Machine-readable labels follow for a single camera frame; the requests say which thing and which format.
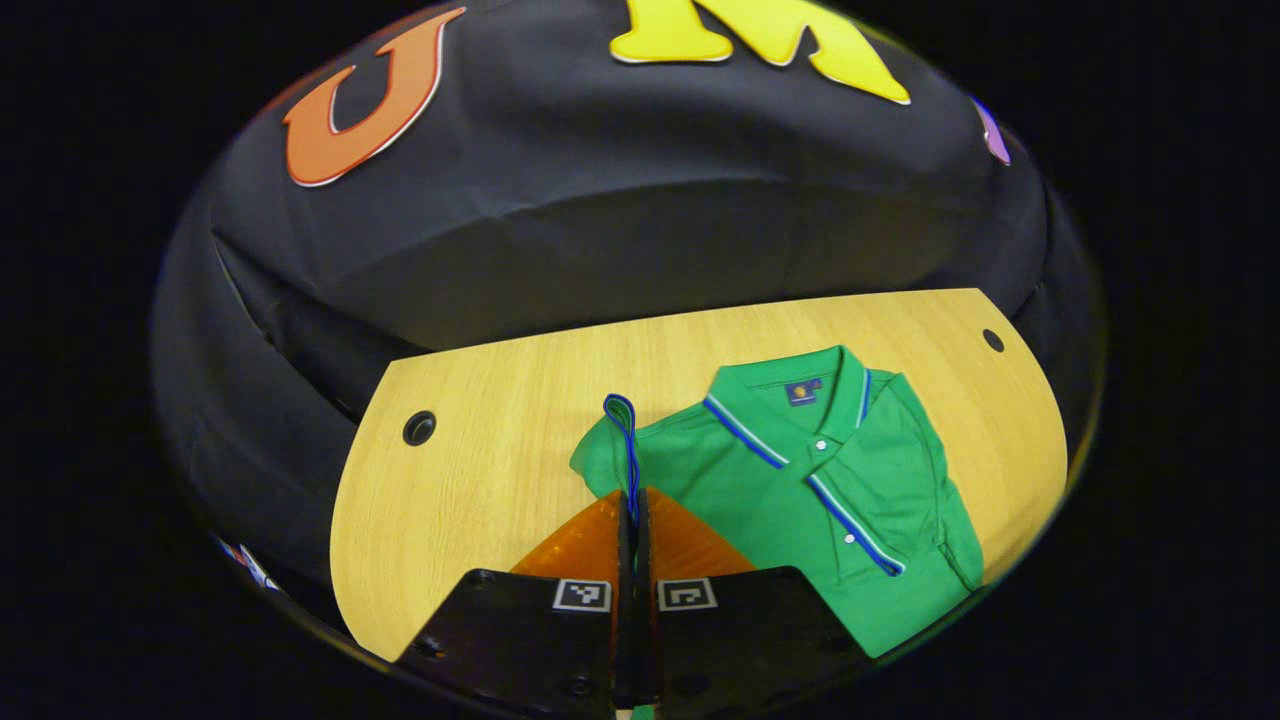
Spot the white side desk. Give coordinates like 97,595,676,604
215,535,283,593

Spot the green T-shirt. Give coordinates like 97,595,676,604
569,345,986,720

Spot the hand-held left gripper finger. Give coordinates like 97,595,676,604
637,486,874,720
394,487,638,720

